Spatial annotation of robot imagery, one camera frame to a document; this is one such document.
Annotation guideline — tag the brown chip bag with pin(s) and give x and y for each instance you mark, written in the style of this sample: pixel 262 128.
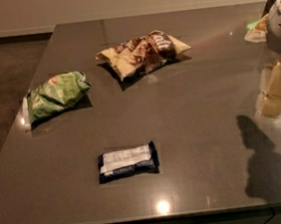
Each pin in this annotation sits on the brown chip bag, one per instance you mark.
pixel 142 55

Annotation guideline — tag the green chip bag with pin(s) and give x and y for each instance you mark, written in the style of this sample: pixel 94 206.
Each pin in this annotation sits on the green chip bag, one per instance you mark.
pixel 58 94

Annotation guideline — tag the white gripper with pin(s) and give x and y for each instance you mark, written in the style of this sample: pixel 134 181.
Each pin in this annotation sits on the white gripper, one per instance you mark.
pixel 280 27

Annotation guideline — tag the snack bag at right edge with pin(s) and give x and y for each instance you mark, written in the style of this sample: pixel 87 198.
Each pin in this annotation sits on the snack bag at right edge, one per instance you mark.
pixel 257 31

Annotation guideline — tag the blue rxbar blueberry bar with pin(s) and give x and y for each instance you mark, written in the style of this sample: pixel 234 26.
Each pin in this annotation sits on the blue rxbar blueberry bar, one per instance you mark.
pixel 127 162

